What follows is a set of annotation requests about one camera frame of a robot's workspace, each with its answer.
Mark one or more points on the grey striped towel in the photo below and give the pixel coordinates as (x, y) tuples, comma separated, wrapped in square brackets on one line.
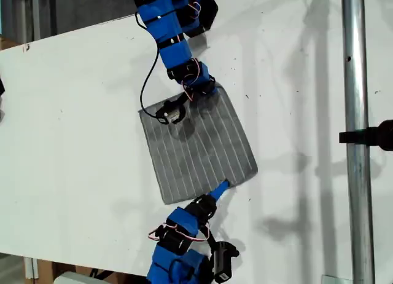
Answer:
[(199, 148)]

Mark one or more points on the white box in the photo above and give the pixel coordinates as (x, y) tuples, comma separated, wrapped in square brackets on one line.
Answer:
[(73, 278)]

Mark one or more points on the brown cardboard box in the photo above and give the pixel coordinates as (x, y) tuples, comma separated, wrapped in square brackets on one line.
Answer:
[(46, 270)]

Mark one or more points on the small black object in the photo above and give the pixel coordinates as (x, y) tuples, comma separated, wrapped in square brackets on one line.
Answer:
[(1, 90)]

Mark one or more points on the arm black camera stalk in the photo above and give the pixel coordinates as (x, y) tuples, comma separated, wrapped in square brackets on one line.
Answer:
[(185, 98)]

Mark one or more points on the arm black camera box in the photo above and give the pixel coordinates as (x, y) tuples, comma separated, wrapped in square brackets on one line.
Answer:
[(167, 113), (222, 262)]

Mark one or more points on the steel post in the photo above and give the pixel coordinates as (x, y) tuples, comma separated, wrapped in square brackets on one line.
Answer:
[(356, 81)]

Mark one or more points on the black post clamp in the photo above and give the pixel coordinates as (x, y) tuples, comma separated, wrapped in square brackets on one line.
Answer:
[(377, 135)]

